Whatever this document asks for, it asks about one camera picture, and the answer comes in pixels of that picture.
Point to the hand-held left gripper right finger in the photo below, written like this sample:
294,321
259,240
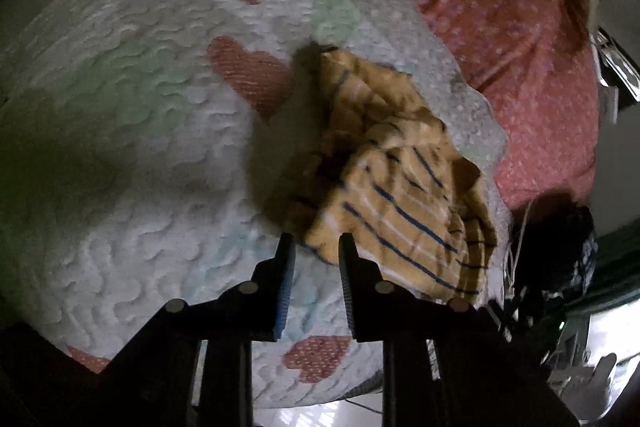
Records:
348,292

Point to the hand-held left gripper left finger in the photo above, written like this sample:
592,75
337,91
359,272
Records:
284,292

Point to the yellow striped shirt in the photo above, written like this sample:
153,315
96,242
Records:
400,187

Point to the white quilted heart blanket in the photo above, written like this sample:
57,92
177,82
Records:
125,107

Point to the red floral bed sheet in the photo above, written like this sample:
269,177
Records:
500,7

